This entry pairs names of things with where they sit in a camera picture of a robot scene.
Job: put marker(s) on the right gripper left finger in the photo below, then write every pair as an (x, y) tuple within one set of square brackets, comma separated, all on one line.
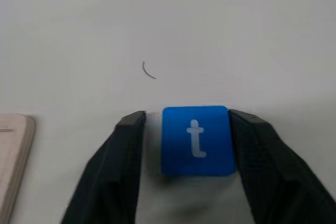
[(110, 176)]

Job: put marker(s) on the wooden letter tile rack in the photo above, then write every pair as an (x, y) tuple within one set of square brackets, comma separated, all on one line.
[(13, 155)]

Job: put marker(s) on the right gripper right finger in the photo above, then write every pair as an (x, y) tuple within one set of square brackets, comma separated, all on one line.
[(275, 176)]

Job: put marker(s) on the blue letter tile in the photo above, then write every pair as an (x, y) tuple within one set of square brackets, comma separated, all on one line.
[(178, 142)]

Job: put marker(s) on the thin curved dark hair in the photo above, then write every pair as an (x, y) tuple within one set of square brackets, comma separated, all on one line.
[(147, 73)]

